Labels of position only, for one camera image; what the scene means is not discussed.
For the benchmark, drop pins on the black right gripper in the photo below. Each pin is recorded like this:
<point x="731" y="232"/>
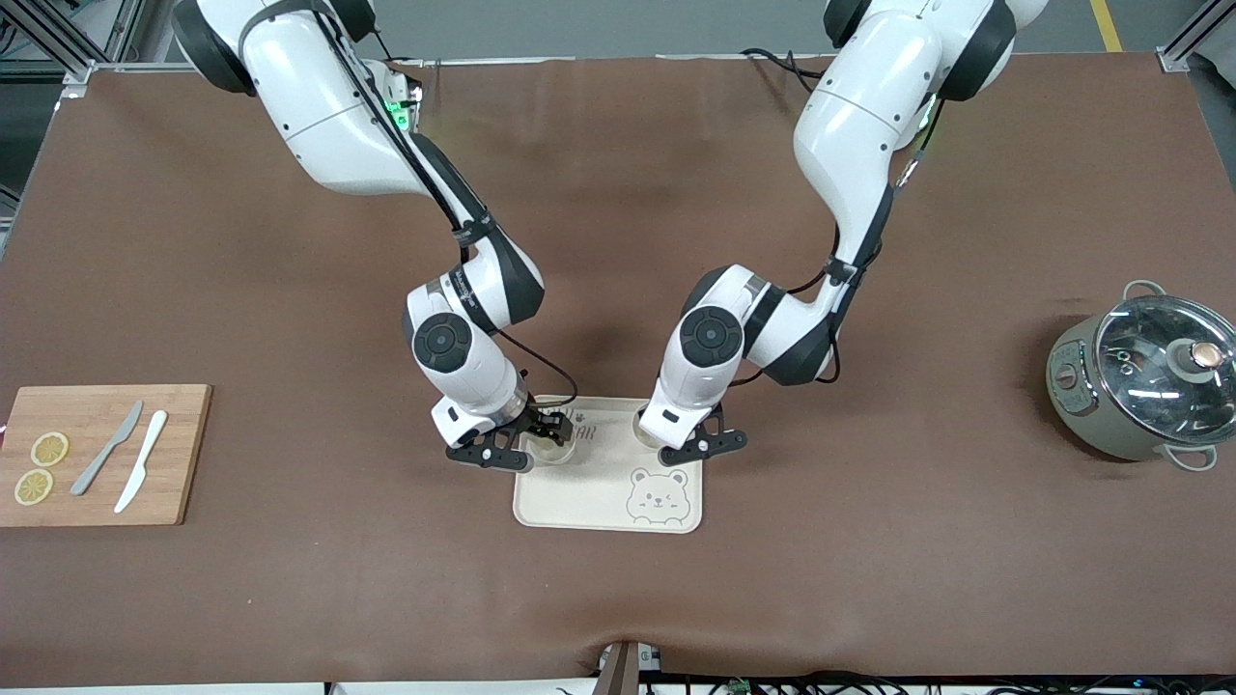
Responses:
<point x="543" y="423"/>

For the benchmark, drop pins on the white plastic cup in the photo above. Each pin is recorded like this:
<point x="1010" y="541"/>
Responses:
<point x="637" y="425"/>
<point x="555" y="455"/>

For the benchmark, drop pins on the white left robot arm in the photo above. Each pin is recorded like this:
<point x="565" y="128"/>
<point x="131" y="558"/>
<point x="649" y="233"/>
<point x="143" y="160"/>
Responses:
<point x="869" y="97"/>

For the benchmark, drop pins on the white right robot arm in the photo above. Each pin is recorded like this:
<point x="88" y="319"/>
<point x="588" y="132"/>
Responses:
<point x="319" y="97"/>

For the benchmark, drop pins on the cream tray with bear print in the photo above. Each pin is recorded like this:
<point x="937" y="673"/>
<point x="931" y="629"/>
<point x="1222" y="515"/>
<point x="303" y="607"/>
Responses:
<point x="579" y="502"/>

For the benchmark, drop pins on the brown table mat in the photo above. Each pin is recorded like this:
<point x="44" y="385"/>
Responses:
<point x="241" y="598"/>

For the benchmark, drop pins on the wooden cutting board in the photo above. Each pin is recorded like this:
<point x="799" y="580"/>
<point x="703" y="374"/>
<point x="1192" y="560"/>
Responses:
<point x="183" y="463"/>

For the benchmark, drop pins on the green electric cooking pot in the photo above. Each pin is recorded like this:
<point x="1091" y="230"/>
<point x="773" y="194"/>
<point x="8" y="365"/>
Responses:
<point x="1072" y="396"/>

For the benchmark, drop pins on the white plastic knife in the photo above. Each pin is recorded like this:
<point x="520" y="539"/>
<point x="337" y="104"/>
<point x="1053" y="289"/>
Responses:
<point x="143" y="463"/>

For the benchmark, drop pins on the grey plastic knife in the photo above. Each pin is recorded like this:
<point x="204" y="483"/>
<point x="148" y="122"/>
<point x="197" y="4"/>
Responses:
<point x="97" y="468"/>

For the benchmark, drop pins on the glass pot lid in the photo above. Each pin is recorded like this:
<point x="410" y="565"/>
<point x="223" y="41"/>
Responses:
<point x="1149" y="367"/>

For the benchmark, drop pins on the lemon slice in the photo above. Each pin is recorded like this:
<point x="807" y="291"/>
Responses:
<point x="34" y="487"/>
<point x="49" y="450"/>

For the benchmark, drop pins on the grey camera post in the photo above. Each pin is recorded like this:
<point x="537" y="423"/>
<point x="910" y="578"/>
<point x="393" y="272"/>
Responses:
<point x="623" y="671"/>

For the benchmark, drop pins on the aluminium frame profile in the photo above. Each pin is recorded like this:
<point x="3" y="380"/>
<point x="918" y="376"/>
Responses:
<point x="1193" y="39"/>
<point x="58" y="43"/>

